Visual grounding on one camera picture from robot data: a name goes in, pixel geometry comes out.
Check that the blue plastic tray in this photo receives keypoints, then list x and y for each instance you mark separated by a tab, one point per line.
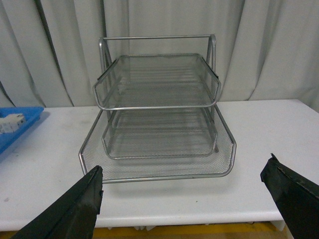
31	114

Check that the white circuit breaker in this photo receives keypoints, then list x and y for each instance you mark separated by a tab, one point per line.
11	123

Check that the white curtain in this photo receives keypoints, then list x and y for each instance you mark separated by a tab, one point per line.
266	49

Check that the silver mesh three-tier rack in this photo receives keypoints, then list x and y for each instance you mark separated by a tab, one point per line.
158	118

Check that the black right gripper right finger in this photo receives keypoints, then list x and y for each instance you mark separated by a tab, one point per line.
296	197

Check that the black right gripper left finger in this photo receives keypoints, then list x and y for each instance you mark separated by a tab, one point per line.
73	215

